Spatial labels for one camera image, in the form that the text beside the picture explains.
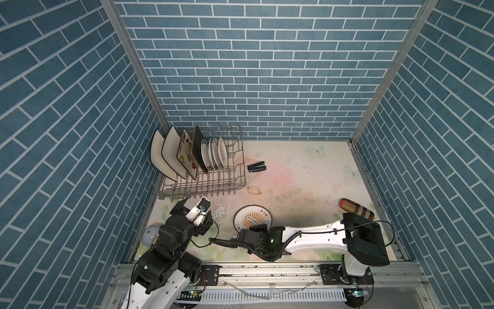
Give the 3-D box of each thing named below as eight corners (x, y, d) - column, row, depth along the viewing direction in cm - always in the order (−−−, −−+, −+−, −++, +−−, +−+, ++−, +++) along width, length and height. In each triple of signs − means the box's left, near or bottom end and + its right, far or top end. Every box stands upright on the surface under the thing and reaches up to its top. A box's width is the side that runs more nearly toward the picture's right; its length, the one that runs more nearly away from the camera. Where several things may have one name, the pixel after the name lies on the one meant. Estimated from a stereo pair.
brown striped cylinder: (337, 208, 95) (340, 204, 92) (340, 200, 98) (343, 196, 95) (369, 223, 90) (373, 220, 87) (371, 215, 93) (375, 211, 90)
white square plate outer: (167, 186, 101) (151, 161, 85) (162, 158, 113) (147, 132, 97) (178, 182, 103) (165, 157, 87) (173, 155, 115) (160, 129, 99)
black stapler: (249, 174, 107) (249, 171, 105) (247, 168, 110) (247, 165, 108) (266, 169, 110) (266, 166, 108) (263, 163, 113) (263, 160, 110)
